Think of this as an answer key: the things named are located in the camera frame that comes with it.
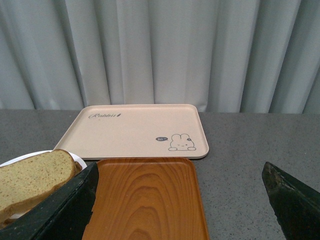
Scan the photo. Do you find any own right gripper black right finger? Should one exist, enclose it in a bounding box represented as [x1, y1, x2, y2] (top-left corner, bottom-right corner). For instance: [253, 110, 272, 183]
[261, 162, 320, 240]

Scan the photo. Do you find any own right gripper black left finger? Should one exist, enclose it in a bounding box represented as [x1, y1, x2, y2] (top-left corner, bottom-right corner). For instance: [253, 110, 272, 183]
[0, 163, 99, 240]

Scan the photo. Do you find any white round plate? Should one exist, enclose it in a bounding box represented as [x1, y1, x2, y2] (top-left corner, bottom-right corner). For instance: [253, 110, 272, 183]
[0, 149, 88, 176]

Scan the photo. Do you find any bread slice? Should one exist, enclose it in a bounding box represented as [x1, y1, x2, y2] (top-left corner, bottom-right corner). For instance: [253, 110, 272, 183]
[0, 149, 76, 222]
[0, 161, 83, 229]

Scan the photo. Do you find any brown wooden tray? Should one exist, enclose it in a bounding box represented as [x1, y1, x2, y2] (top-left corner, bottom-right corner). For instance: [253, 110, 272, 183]
[83, 157, 210, 240]

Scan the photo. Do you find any beige rabbit tray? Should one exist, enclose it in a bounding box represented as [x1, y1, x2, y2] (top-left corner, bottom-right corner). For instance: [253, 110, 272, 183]
[55, 104, 209, 160]

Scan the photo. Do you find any grey-white curtain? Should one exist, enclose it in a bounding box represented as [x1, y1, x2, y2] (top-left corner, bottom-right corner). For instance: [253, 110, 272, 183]
[0, 0, 320, 114]

